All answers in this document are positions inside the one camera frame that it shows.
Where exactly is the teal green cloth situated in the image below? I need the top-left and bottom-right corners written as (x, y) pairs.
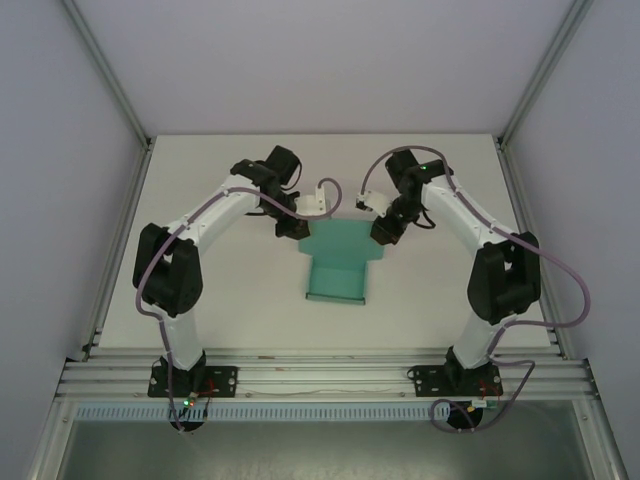
top-left (297, 217), bottom-right (386, 306)

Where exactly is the grey metal sheet panel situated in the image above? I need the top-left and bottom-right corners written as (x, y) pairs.
top-left (49, 417), bottom-right (596, 480)

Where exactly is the aluminium table side rail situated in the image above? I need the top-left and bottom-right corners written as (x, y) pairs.
top-left (494, 139), bottom-right (571, 361)
top-left (79, 142), bottom-right (154, 361)

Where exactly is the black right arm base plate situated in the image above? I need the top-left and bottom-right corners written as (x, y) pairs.
top-left (408, 363), bottom-right (503, 400)

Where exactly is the aluminium frame post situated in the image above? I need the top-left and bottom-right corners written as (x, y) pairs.
top-left (497, 0), bottom-right (594, 151)
top-left (59, 0), bottom-right (154, 151)

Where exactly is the aluminium mounting rail beam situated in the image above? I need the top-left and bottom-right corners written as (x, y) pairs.
top-left (54, 349), bottom-right (599, 401)

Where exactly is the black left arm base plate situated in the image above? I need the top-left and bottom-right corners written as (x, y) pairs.
top-left (148, 364), bottom-right (239, 399)

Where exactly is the black round cable grommet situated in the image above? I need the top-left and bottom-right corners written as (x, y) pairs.
top-left (446, 402), bottom-right (484, 432)
top-left (169, 417), bottom-right (206, 434)

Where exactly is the slotted grey cable duct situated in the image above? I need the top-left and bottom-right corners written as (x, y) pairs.
top-left (74, 404), bottom-right (501, 422)

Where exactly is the aluminium lower frame beam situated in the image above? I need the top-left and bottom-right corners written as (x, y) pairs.
top-left (27, 399), bottom-right (76, 480)
top-left (572, 399), bottom-right (629, 480)

